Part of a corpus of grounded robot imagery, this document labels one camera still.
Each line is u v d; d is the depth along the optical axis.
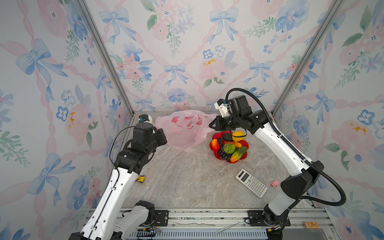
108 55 0.88
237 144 0.97
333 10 0.70
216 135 1.02
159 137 0.61
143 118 0.59
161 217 0.74
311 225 0.72
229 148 0.88
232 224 0.73
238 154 0.88
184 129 1.03
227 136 1.01
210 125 0.72
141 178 0.85
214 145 0.95
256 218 0.73
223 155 0.92
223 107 0.67
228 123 0.62
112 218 0.38
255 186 0.84
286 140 0.47
